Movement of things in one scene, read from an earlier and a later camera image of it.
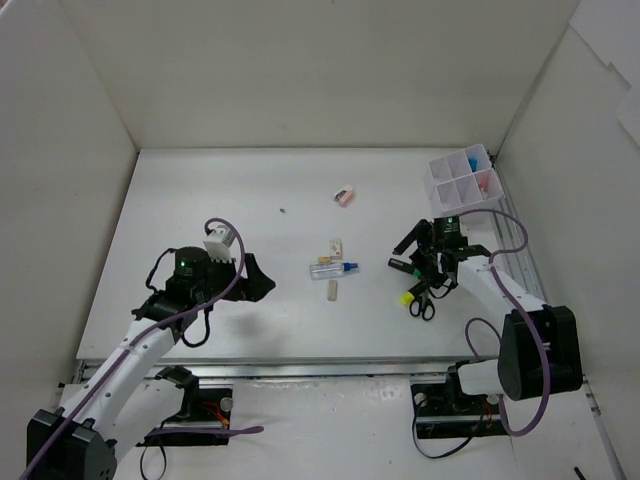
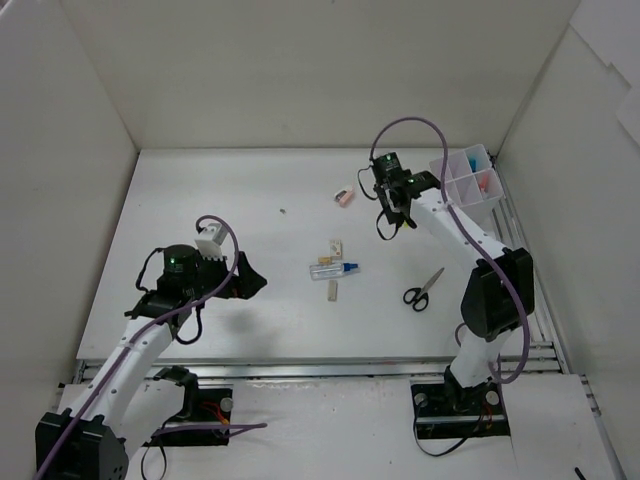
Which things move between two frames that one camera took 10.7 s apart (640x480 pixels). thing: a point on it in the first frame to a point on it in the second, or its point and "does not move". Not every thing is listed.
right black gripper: x=426 y=251 to x=395 y=201
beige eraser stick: x=332 y=290 does not move
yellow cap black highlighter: x=408 y=296 to x=410 y=223
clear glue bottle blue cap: x=331 y=270 does not move
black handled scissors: x=422 y=305 to x=419 y=297
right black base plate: x=444 y=410 does not move
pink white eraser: x=344 y=196 does not move
